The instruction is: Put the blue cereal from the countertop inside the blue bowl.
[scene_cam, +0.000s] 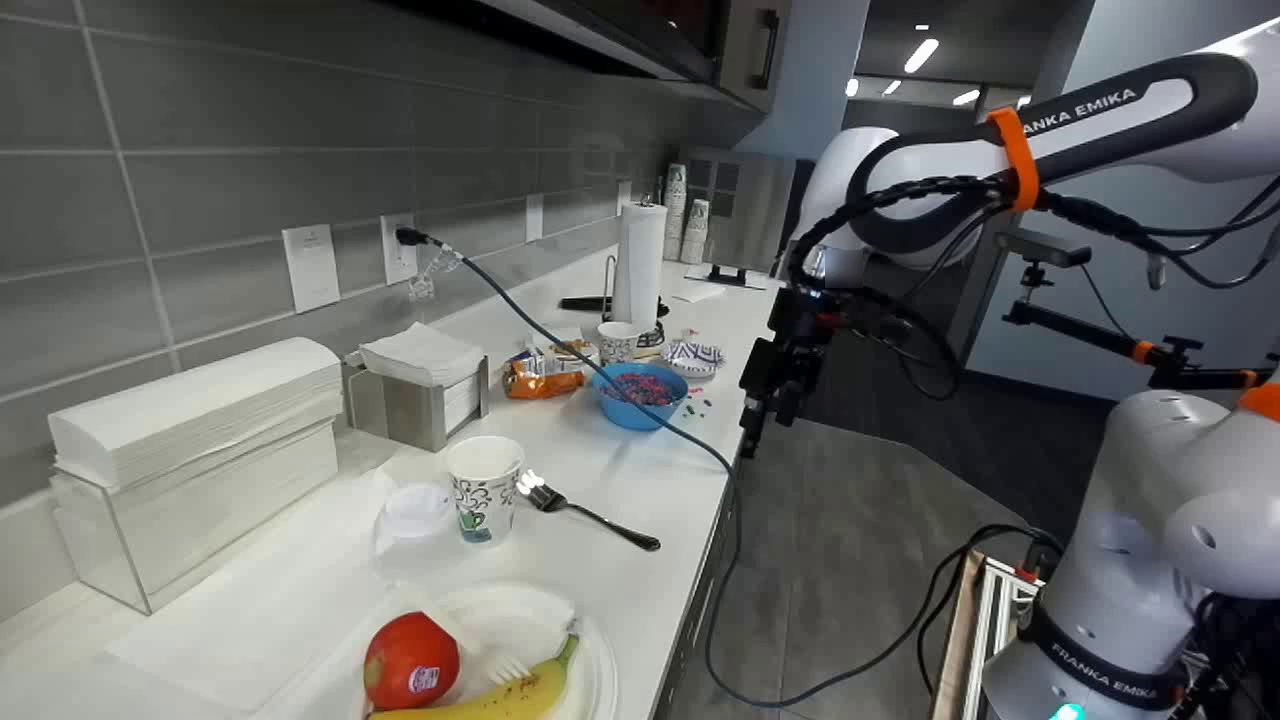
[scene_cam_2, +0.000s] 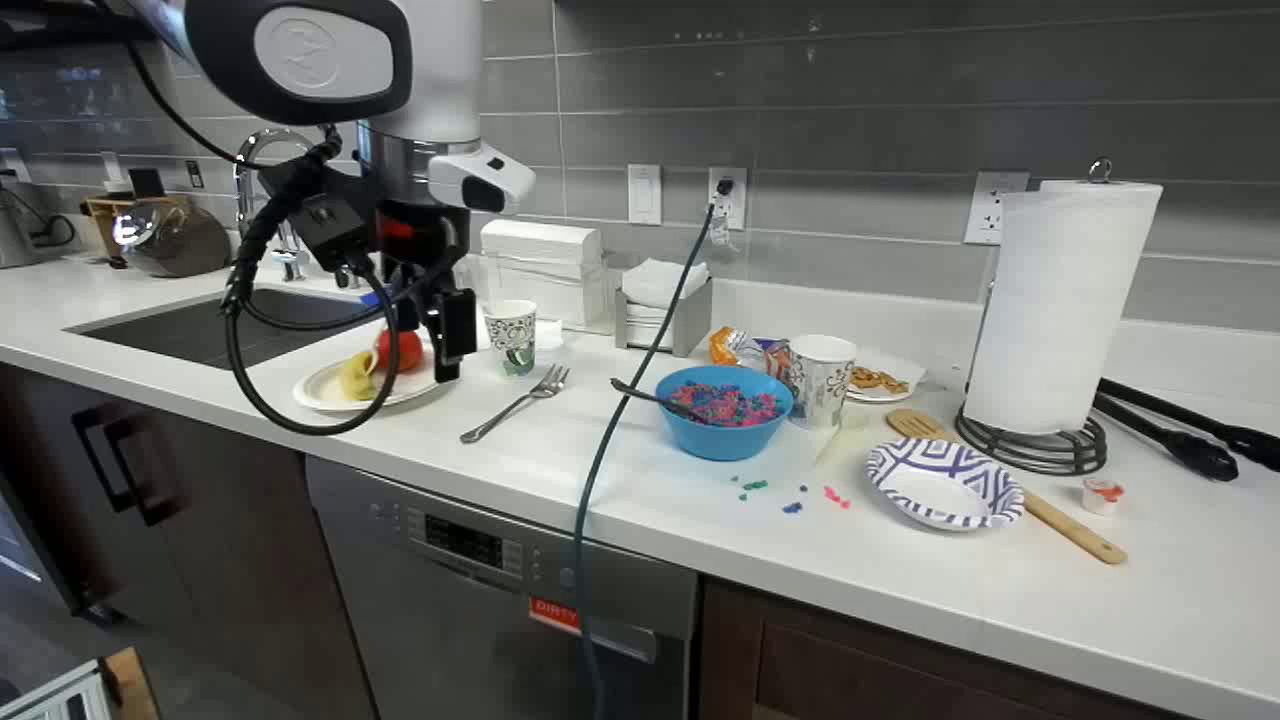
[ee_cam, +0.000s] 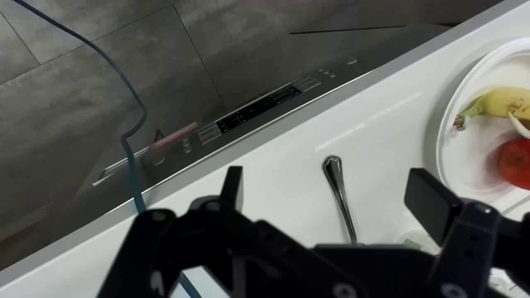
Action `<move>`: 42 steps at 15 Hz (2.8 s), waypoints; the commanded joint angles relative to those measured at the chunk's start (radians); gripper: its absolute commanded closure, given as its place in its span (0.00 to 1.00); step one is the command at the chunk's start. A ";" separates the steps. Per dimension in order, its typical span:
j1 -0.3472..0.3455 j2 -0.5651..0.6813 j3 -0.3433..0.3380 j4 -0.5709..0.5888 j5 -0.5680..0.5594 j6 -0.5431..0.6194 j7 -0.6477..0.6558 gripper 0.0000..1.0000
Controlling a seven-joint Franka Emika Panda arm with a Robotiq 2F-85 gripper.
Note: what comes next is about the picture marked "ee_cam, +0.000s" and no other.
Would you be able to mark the yellow banana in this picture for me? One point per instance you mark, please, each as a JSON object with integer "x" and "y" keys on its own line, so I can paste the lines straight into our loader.
{"x": 499, "y": 102}

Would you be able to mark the dishwasher control panel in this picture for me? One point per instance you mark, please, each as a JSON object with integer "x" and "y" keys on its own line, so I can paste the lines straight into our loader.
{"x": 259, "y": 107}

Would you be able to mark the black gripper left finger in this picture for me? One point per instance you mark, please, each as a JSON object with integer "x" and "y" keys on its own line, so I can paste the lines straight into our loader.
{"x": 166, "y": 253}

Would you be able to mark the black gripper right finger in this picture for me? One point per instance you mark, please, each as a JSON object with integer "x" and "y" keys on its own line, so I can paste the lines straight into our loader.
{"x": 470, "y": 248}

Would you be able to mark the red apple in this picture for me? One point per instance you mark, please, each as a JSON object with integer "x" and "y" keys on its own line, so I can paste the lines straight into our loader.
{"x": 516, "y": 164}

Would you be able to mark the black fork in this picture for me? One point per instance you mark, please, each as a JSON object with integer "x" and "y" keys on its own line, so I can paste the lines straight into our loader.
{"x": 339, "y": 187}

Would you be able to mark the white round plate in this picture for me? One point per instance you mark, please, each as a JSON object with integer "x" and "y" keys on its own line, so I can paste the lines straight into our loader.
{"x": 470, "y": 154}

